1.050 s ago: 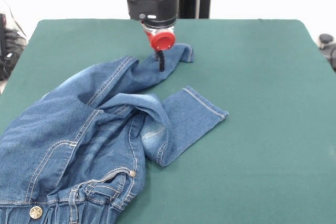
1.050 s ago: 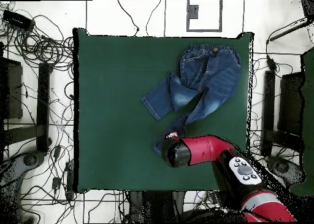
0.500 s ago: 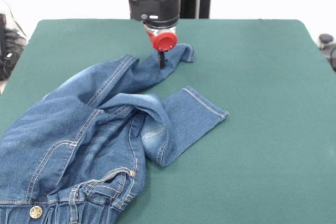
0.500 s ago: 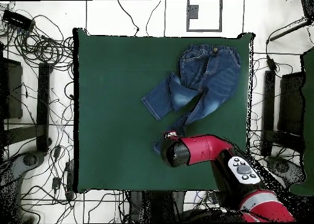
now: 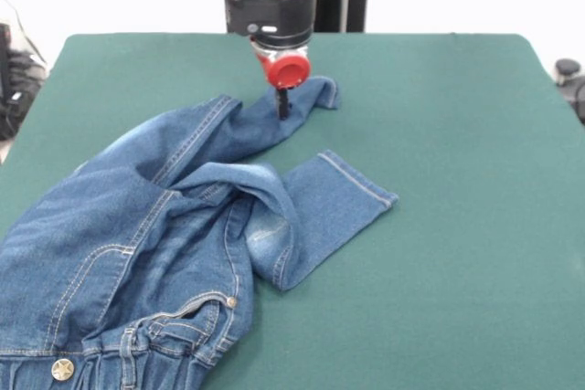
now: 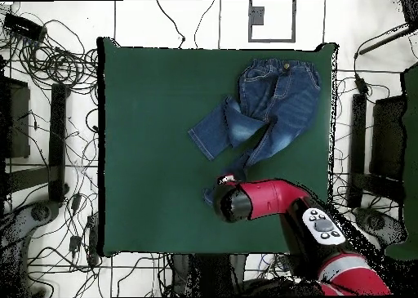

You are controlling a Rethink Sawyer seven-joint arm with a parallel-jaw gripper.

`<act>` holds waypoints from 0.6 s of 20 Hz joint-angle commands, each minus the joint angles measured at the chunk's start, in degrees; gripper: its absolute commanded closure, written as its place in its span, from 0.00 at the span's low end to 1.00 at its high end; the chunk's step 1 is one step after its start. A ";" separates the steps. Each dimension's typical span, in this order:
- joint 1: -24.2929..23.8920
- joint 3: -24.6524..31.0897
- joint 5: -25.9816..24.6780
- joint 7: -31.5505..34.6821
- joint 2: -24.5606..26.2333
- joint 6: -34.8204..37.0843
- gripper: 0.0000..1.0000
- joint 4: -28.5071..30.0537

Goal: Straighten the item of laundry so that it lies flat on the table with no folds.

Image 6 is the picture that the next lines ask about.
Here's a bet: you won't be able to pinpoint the black equipment stand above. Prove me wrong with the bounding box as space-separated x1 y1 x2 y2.
347 93 407 209
0 78 70 203

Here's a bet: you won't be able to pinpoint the black power adapter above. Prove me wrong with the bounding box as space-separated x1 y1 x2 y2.
70 193 82 214
354 73 370 95
69 234 82 254

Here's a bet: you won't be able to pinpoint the blue denim jeans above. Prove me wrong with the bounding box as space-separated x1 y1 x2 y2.
187 57 322 207

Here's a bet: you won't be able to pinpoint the grey wheeled base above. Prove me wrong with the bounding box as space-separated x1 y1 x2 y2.
0 200 63 298
354 206 409 251

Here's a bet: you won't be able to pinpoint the black power strip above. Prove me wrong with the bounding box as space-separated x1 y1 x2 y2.
2 12 47 42

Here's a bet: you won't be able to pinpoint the black rod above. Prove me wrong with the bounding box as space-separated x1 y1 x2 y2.
357 23 411 56

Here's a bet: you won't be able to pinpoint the dark green table cloth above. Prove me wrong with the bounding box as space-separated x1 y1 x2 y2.
96 36 339 258

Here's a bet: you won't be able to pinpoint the dark grey square plate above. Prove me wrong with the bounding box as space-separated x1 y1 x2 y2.
250 6 265 26

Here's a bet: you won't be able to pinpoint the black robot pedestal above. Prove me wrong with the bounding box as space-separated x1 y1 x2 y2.
171 253 249 297

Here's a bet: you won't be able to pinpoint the black cable tangle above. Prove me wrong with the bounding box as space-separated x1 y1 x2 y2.
0 16 99 93

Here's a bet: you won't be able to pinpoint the grey square frame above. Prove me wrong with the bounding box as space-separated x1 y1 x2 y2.
247 0 297 43

